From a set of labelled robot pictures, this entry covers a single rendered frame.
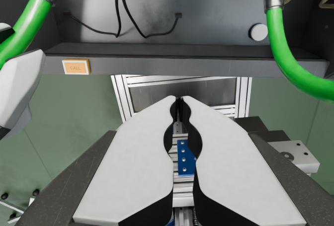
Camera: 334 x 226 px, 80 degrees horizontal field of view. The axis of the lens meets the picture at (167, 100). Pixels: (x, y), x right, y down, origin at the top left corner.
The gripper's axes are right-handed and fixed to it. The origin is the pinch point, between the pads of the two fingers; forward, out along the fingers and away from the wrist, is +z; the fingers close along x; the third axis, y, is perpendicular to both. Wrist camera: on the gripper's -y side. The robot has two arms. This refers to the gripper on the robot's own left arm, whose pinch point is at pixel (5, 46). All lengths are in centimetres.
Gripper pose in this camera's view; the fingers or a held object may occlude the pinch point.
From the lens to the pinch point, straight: 16.8
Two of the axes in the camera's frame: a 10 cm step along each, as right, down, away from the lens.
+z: 5.5, -7.4, 3.8
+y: -2.9, 2.6, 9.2
